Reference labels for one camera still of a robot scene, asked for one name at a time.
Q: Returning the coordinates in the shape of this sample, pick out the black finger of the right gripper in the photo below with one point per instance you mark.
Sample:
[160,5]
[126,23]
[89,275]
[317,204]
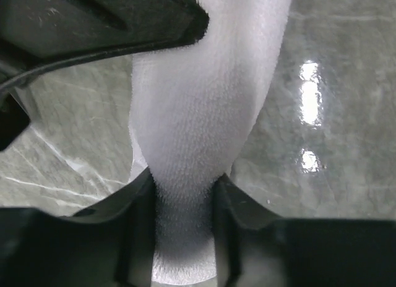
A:
[40,36]

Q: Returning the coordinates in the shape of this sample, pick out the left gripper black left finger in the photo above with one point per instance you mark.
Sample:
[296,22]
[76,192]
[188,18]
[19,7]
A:
[110,243]

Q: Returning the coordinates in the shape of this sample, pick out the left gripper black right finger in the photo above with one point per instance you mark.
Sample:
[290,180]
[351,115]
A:
[256,247]

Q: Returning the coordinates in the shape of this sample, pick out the white terry towel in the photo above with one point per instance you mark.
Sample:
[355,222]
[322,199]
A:
[192,110]

